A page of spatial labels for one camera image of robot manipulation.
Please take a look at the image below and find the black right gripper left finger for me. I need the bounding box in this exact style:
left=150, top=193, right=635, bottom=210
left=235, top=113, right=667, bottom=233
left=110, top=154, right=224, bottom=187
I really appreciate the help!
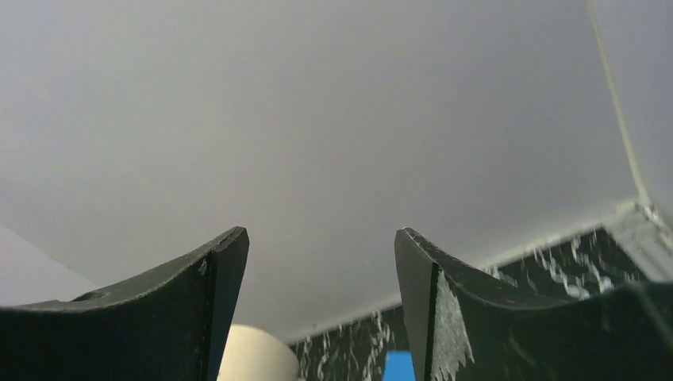
left=1, top=227, right=249, bottom=380

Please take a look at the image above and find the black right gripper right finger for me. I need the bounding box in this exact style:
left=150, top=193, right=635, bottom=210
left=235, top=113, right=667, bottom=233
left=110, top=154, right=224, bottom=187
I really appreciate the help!
left=394, top=228, right=672, bottom=380

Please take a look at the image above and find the blue flat foam pad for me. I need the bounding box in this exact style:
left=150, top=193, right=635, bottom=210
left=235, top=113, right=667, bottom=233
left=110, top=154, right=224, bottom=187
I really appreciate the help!
left=383, top=351, right=415, bottom=381

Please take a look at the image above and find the cream cylindrical drum container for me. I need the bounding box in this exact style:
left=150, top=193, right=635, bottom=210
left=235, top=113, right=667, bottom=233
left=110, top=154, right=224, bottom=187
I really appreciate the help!
left=217, top=324, right=299, bottom=381

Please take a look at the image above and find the aluminium frame rail right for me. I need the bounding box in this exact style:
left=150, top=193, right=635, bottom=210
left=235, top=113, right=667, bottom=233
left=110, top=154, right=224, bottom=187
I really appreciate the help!
left=603, top=202, right=672, bottom=282

